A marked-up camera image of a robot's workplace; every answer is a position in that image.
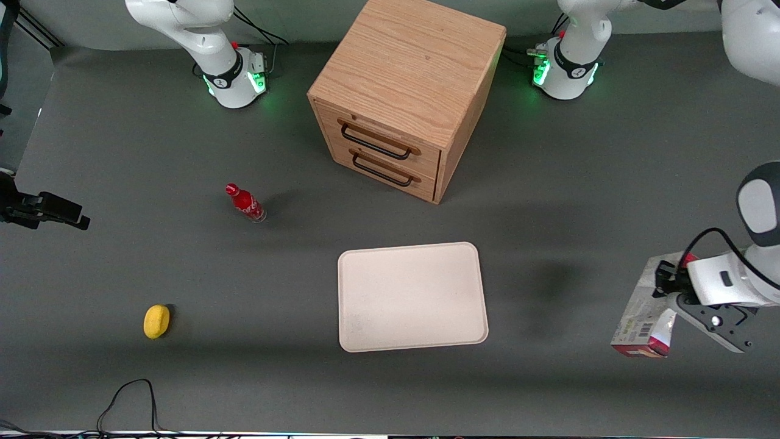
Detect red tartan cookie box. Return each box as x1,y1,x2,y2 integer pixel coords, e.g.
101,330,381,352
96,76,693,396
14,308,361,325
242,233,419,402
611,251,699,359

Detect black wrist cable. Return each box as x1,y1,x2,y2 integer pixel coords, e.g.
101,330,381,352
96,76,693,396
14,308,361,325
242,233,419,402
678,227,780,292

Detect black arm base cables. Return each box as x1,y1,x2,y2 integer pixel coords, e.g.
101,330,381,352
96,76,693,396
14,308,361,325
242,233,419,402
233,6,289,77
505,11,569,69

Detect cream rectangular tray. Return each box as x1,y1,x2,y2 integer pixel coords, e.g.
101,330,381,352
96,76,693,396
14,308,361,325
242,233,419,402
337,242,489,353

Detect yellow lemon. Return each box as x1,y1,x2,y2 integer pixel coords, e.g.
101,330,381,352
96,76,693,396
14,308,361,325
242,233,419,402
143,304,172,340

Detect wooden drawer with black handle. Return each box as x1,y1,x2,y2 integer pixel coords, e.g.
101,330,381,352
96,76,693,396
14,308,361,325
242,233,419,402
329,137,439,203
316,101,442,179

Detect black wire drawer handle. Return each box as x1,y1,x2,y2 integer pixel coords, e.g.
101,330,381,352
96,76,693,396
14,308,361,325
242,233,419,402
337,118,422,162
350,148,422,188

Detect red cola bottle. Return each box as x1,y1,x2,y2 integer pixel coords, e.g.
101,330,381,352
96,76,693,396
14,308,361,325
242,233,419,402
225,183,268,224

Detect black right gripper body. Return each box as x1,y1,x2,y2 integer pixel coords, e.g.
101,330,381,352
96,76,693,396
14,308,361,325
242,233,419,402
0,173,26,230

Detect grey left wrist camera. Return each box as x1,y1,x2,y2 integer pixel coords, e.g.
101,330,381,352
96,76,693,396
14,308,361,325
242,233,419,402
667,294,757,354

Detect wooden two-drawer cabinet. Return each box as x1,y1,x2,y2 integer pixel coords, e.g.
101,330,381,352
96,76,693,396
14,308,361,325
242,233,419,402
308,0,507,205

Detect black looped cable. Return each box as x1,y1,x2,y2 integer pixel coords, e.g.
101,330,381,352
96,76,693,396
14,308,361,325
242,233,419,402
96,379,163,435

